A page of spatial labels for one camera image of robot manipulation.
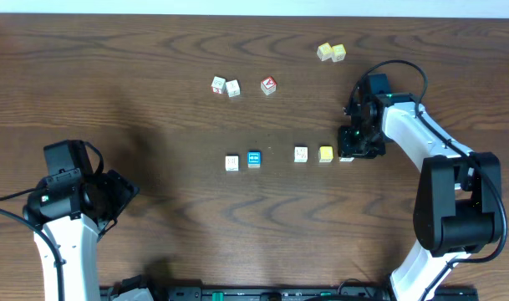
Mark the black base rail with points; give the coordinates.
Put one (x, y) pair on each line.
(144, 288)

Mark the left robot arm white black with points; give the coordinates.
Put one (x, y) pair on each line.
(70, 212)

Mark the brown circle wooden block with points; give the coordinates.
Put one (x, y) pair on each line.
(346, 159)

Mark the white block letter B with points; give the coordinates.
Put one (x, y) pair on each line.
(232, 163)

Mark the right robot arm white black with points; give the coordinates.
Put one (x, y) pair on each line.
(458, 217)

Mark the white red wooden block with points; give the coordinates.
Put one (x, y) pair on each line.
(218, 85)

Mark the pale yellow far block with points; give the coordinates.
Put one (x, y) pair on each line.
(324, 51)

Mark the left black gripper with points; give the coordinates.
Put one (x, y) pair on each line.
(118, 192)

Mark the red letter A block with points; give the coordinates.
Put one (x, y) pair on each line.
(268, 85)

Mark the white letter wooden block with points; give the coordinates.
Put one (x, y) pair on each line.
(233, 88)

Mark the white green wooden block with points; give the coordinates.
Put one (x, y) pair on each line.
(300, 154)

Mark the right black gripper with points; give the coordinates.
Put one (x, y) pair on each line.
(347, 149)

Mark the blue top wooden block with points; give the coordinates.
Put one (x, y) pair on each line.
(254, 159)

